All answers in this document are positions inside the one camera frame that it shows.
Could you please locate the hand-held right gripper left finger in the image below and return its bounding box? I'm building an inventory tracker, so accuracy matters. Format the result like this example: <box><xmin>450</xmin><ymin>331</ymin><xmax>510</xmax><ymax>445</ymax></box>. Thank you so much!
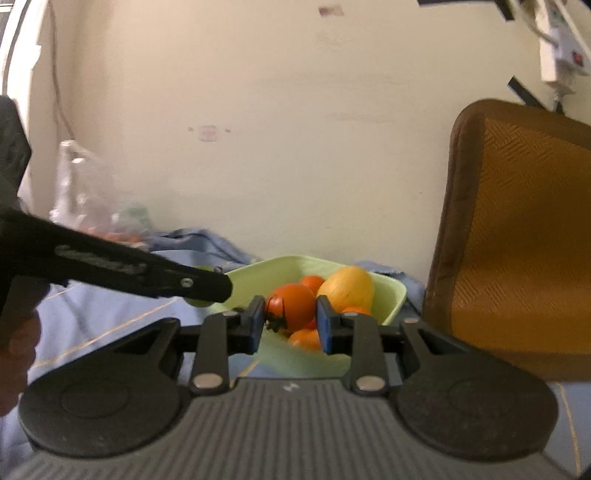
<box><xmin>92</xmin><ymin>298</ymin><xmax>267</xmax><ymax>396</ymax></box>

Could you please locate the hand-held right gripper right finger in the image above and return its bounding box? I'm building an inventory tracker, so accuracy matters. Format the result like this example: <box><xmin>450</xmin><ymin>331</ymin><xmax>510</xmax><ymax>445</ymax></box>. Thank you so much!
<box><xmin>316</xmin><ymin>295</ymin><xmax>481</xmax><ymax>396</ymax></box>

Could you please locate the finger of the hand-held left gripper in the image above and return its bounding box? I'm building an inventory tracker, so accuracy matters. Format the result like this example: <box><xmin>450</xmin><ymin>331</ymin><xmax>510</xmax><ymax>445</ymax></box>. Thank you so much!
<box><xmin>16</xmin><ymin>211</ymin><xmax>233</xmax><ymax>303</ymax></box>

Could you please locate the large round orange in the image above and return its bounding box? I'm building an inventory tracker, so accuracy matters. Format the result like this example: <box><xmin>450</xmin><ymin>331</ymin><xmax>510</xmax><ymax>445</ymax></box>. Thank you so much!
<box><xmin>287</xmin><ymin>328</ymin><xmax>322</xmax><ymax>352</ymax></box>

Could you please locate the orange tomato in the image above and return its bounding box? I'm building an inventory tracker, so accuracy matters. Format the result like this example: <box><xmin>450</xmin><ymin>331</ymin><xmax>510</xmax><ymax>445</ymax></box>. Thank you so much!
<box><xmin>264</xmin><ymin>283</ymin><xmax>318</xmax><ymax>333</ymax></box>

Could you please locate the light green plastic bin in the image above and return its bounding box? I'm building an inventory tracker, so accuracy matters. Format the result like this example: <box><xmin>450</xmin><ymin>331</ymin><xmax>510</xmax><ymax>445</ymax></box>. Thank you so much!
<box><xmin>222</xmin><ymin>255</ymin><xmax>408</xmax><ymax>378</ymax></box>

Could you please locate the person's left hand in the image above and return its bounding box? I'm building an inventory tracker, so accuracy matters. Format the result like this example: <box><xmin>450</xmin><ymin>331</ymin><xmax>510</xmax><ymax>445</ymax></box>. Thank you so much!
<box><xmin>0</xmin><ymin>314</ymin><xmax>41</xmax><ymax>416</ymax></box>

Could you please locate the blue striped blanket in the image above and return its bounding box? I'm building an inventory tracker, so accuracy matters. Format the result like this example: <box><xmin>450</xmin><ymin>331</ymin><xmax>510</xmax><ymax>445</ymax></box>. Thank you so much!
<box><xmin>0</xmin><ymin>226</ymin><xmax>591</xmax><ymax>480</ymax></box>

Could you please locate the yellow mango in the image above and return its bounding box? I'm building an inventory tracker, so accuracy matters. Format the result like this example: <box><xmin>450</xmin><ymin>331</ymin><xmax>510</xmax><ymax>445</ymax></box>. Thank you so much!
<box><xmin>316</xmin><ymin>266</ymin><xmax>375</xmax><ymax>315</ymax></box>

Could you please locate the clear plastic bag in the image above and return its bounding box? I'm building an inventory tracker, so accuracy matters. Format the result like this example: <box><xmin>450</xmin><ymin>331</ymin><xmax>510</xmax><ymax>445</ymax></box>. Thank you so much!
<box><xmin>48</xmin><ymin>140</ymin><xmax>155</xmax><ymax>252</ymax></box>

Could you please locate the brown woven seat cushion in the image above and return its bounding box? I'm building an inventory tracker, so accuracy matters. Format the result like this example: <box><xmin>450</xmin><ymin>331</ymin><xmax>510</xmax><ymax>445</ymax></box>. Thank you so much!
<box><xmin>422</xmin><ymin>98</ymin><xmax>591</xmax><ymax>383</ymax></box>

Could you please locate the black tape strip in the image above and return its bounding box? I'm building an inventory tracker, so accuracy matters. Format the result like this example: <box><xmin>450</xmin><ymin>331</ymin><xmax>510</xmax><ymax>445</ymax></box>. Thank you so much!
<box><xmin>507</xmin><ymin>76</ymin><xmax>537</xmax><ymax>108</ymax></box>

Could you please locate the white power strip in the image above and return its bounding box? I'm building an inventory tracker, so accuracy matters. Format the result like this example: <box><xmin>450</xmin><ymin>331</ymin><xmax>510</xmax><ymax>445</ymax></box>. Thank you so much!
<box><xmin>538</xmin><ymin>0</ymin><xmax>591</xmax><ymax>95</ymax></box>

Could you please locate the thin brown wall cable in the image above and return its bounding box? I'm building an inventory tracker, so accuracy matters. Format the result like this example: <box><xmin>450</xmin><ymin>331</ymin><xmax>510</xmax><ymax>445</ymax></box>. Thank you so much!
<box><xmin>48</xmin><ymin>9</ymin><xmax>75</xmax><ymax>139</ymax></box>

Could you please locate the white door frame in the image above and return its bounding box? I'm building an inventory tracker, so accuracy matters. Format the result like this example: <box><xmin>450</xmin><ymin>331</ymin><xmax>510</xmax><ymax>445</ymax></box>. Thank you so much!
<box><xmin>0</xmin><ymin>0</ymin><xmax>49</xmax><ymax>217</ymax></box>

